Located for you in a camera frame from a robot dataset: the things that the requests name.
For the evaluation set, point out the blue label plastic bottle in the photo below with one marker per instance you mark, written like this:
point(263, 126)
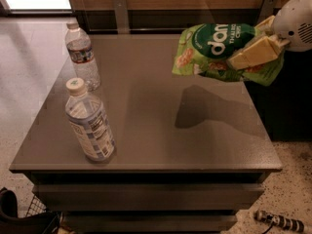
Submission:
point(89, 122)

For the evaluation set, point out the grey drawer cabinet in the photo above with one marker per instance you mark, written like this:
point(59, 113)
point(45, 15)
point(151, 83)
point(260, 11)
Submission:
point(190, 151)

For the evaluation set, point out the left metal wall bracket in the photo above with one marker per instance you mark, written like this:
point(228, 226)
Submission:
point(121, 16)

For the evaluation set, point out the clear water bottle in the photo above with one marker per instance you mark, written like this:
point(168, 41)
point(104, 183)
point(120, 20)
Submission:
point(80, 49)

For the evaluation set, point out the green rice chip bag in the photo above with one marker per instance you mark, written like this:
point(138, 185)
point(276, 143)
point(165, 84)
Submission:
point(204, 50)

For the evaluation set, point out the metal wall bracket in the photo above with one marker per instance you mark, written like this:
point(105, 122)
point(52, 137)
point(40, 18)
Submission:
point(121, 16)
point(266, 10)

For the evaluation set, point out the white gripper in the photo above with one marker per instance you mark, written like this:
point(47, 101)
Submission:
point(293, 25)

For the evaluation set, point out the right metal wall bracket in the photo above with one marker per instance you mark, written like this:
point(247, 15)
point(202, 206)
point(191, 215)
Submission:
point(266, 10)

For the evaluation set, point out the black white striped handle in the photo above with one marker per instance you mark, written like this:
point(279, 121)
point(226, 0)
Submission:
point(282, 222)

